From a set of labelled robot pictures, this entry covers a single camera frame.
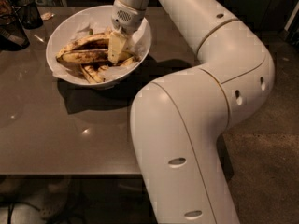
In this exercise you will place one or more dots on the dark bag on table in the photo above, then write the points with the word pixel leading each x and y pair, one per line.
pixel 12 36

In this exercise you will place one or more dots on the black mesh pen cup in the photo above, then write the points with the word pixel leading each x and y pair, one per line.
pixel 28 14

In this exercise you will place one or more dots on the white paper liner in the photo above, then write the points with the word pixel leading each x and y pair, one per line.
pixel 102 66

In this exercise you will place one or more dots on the small banana piece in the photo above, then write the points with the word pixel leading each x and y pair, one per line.
pixel 91 75

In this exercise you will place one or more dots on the small white stick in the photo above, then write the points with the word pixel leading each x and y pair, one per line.
pixel 41 40

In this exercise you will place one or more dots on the white bowl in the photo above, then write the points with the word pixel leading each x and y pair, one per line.
pixel 78 26

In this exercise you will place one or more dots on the spotted banana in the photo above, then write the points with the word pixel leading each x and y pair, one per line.
pixel 88 56
pixel 83 41

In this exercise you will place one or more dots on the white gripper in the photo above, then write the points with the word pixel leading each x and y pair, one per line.
pixel 127 20

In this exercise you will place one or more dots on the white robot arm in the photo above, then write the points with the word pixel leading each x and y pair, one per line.
pixel 176 119

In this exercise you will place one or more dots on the small wrapped candy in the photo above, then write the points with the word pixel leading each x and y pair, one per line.
pixel 47 16

